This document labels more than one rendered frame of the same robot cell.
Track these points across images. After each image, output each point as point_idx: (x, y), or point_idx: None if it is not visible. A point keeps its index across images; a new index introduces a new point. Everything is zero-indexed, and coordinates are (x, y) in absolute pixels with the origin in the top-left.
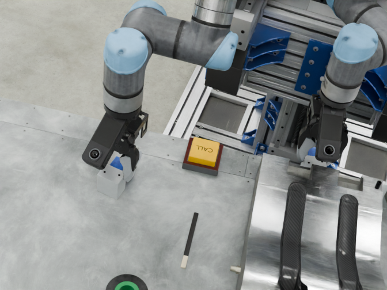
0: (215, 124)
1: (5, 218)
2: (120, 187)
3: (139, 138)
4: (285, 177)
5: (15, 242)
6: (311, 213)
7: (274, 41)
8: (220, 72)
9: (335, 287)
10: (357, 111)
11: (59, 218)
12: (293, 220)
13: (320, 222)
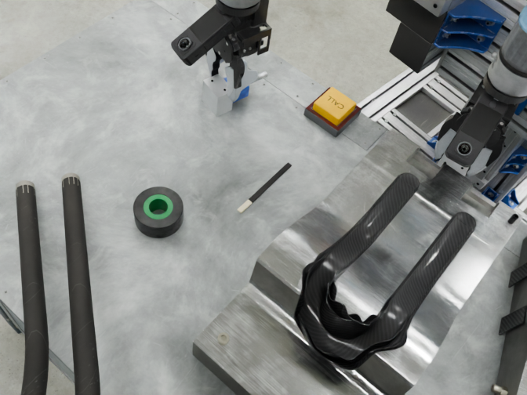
0: (411, 118)
1: (98, 89)
2: (223, 104)
3: (278, 69)
4: (401, 163)
5: (92, 114)
6: (408, 215)
7: (484, 24)
8: (408, 40)
9: (376, 308)
10: None
11: (148, 110)
12: (383, 214)
13: (413, 230)
